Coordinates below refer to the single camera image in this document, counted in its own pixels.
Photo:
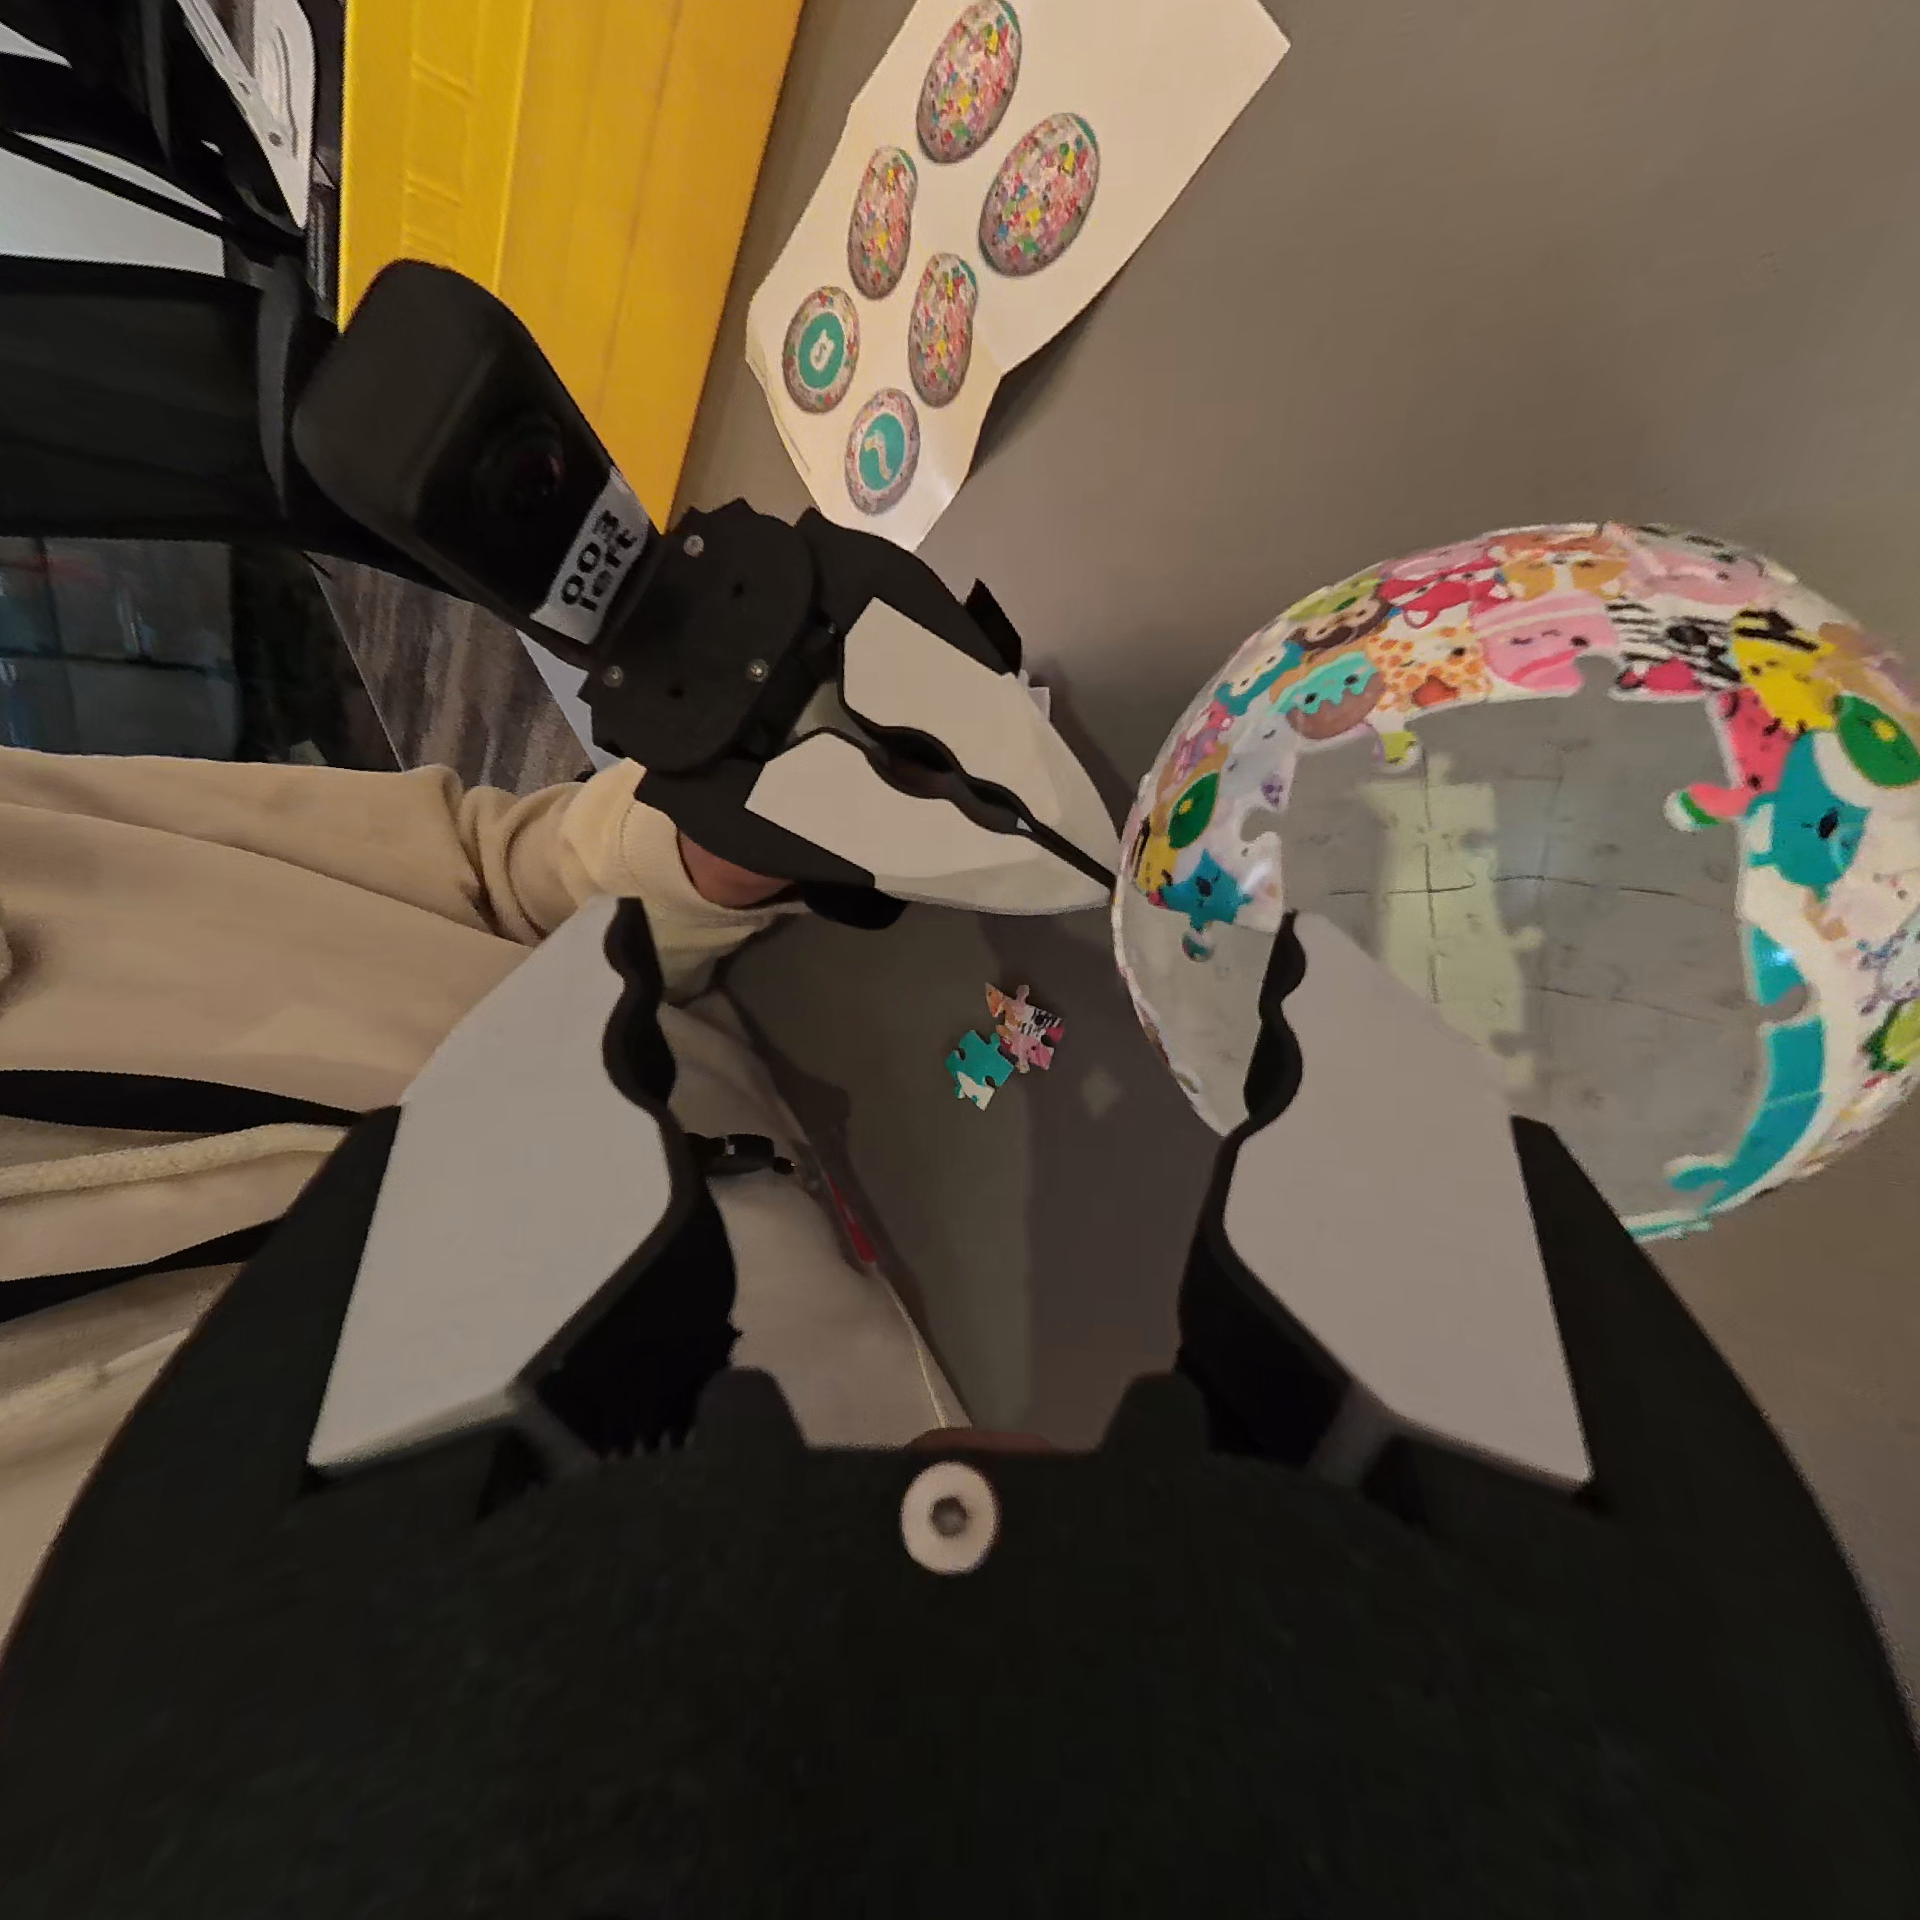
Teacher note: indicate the colourful puzzle ball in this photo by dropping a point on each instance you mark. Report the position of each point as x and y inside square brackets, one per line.
[1574, 899]

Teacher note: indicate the printed puzzle leaflet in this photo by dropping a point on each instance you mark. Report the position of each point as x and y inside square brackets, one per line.
[975, 240]

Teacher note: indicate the yellow plastic bin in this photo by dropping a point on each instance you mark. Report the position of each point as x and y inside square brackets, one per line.
[555, 194]

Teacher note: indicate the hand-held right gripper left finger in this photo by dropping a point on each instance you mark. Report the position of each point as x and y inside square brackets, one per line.
[495, 1229]

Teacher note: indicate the person's left hand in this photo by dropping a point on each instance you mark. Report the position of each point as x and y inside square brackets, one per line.
[728, 886]

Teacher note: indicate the colourful puzzle piece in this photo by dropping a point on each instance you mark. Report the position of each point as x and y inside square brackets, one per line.
[1029, 1028]

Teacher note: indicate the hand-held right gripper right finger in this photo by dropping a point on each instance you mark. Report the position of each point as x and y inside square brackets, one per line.
[1395, 1246]

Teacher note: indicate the person's cream sweatshirt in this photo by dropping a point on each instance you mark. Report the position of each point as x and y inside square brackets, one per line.
[224, 930]

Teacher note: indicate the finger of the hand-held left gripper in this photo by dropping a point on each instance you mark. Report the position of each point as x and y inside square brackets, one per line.
[959, 705]
[886, 840]

